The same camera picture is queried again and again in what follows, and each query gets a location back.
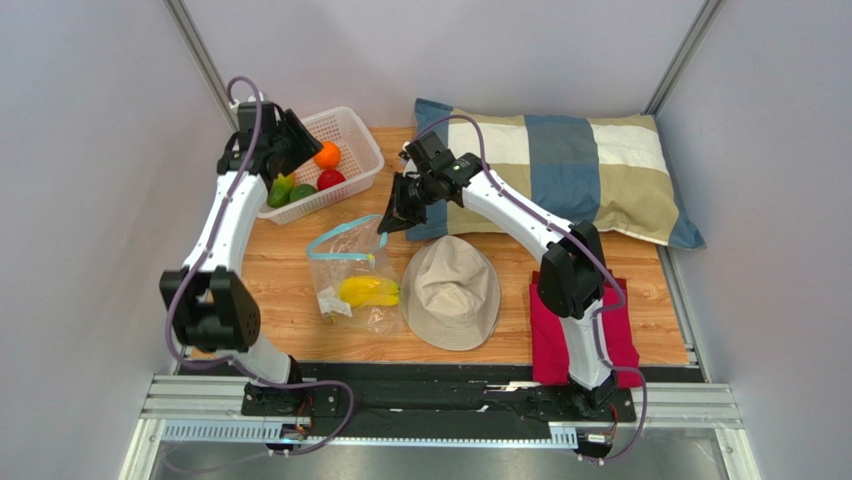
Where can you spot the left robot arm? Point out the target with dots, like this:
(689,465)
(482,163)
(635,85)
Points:
(212,319)

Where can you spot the yellow fake fruit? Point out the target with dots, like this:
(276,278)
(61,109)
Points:
(366,290)

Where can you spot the white plastic basket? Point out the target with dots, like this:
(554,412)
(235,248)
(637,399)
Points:
(348,168)

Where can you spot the beige bucket hat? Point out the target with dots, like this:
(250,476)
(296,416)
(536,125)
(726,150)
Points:
(450,295)

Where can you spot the green fake avocado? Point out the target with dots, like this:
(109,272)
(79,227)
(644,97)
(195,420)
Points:
(301,191)

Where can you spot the green orange fake mango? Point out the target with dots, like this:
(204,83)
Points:
(280,190)

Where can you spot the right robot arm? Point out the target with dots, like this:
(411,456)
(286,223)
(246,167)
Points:
(571,281)

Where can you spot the red folded cloth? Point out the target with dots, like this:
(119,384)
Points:
(550,355)

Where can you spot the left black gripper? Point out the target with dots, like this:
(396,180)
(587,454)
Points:
(306,145)

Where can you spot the clear zip top bag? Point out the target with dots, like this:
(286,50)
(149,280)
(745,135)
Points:
(353,249)

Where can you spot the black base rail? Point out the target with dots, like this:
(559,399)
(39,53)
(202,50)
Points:
(431,402)

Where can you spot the plaid pillow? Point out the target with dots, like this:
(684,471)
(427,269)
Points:
(611,172)

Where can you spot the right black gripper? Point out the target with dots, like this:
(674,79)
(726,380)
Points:
(409,197)

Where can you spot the orange fake orange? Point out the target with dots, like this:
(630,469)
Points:
(329,157)

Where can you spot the red fake apple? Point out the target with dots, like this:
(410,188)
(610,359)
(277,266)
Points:
(329,178)

